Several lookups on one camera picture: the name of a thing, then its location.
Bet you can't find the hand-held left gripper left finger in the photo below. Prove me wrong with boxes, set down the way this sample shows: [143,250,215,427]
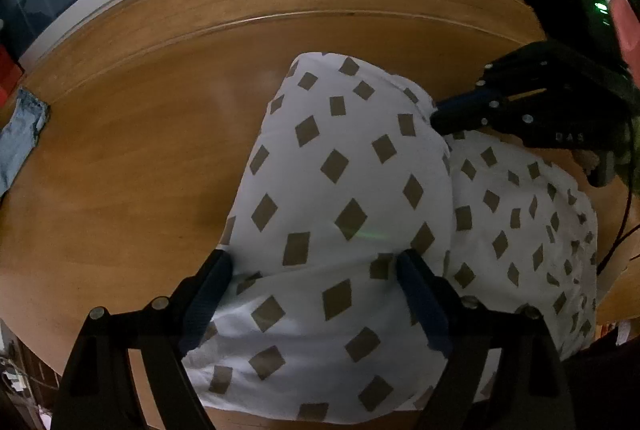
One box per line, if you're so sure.
[50,250,232,430]

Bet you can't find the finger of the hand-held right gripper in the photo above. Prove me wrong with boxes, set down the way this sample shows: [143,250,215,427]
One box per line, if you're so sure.
[432,89,546,133]
[482,43,566,104]

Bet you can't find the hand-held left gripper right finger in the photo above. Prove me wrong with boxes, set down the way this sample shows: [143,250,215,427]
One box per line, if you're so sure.
[397,249,573,430]

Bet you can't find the white diamond-print garment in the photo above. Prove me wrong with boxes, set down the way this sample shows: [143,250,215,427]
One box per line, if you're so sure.
[181,52,599,422]

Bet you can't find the blue denim jeans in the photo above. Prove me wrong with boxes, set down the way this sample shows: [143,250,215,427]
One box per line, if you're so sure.
[0,88,51,198]

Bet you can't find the red box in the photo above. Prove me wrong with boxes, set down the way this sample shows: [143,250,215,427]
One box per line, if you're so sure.
[0,44,25,107]

